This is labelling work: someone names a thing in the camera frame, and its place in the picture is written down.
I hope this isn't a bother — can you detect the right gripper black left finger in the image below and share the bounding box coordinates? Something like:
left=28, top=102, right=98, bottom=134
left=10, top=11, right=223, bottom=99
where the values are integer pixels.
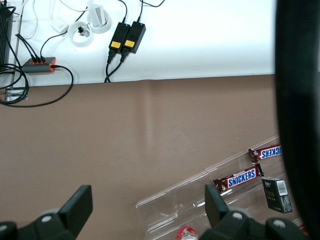
left=0, top=184, right=94, bottom=240

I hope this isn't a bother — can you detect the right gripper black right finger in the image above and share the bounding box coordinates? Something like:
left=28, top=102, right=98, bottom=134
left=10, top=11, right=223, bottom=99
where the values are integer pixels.
left=198, top=183, right=310, bottom=240

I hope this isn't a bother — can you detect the red jar white lid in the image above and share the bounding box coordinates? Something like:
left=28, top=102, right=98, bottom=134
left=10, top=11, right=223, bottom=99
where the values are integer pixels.
left=176, top=225, right=200, bottom=240

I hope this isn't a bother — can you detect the Snickers chocolate bar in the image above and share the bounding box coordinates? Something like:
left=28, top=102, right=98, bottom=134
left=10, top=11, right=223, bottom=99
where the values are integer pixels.
left=212, top=163, right=265, bottom=195
left=247, top=144, right=283, bottom=163

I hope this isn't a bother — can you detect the clear acrylic stepped display stand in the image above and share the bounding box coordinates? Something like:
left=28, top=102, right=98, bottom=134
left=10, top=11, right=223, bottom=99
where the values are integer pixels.
left=135, top=134, right=305, bottom=237

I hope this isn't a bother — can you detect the small black box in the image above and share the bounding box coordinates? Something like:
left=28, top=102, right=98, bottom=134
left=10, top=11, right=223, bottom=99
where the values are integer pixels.
left=261, top=176, right=294, bottom=214

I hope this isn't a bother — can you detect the grey orange USB hub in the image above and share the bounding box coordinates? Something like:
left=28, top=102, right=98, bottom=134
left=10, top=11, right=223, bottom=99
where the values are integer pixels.
left=21, top=56, right=57, bottom=75

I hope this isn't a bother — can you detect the black power adapter yellow label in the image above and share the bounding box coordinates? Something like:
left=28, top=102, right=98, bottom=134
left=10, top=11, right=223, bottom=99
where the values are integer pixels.
left=108, top=21, right=131, bottom=53
left=122, top=21, right=147, bottom=55

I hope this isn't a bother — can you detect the small black silver connector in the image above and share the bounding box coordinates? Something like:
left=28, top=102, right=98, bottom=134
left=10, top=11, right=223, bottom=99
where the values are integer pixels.
left=77, top=26, right=91, bottom=38

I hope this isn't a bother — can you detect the small white adapter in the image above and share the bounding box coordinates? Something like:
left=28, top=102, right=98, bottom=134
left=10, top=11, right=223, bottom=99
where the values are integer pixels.
left=50, top=22, right=70, bottom=35

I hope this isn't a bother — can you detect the black finned device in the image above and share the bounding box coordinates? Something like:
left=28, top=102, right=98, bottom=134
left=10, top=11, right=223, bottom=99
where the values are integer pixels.
left=0, top=4, right=14, bottom=66

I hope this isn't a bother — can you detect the white rectangular holder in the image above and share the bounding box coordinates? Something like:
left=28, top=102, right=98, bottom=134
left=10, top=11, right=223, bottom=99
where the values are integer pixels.
left=87, top=0, right=108, bottom=28

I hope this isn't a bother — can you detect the long black looped cable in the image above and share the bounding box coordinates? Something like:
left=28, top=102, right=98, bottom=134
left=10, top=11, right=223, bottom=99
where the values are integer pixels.
left=0, top=64, right=74, bottom=109

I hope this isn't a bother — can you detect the small metal bracket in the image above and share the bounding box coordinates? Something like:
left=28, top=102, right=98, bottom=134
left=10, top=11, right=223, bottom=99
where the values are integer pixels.
left=4, top=87, right=29, bottom=102

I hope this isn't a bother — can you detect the thick black hose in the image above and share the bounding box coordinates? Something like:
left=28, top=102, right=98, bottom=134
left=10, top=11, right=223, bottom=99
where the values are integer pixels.
left=273, top=0, right=320, bottom=240

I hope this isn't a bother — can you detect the thick black mains cable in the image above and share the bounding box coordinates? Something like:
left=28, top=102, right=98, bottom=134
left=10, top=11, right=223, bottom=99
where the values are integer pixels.
left=104, top=48, right=118, bottom=83
left=106, top=51, right=130, bottom=83

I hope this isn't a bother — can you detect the black USB cable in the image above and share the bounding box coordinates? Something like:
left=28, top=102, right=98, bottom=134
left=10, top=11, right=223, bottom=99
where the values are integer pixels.
left=15, top=33, right=41, bottom=64
left=15, top=33, right=36, bottom=63
left=39, top=4, right=89, bottom=63

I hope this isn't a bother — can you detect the white plastic ring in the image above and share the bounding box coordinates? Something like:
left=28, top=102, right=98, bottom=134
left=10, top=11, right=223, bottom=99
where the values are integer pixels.
left=86, top=11, right=111, bottom=35
left=67, top=21, right=95, bottom=48

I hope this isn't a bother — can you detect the white cable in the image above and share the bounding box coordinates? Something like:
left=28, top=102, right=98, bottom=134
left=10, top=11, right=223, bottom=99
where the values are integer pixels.
left=16, top=0, right=42, bottom=40

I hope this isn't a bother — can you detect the thin black adapter cable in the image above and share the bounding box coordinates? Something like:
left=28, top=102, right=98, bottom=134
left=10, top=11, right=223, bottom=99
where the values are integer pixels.
left=136, top=0, right=166, bottom=23
left=121, top=0, right=129, bottom=24

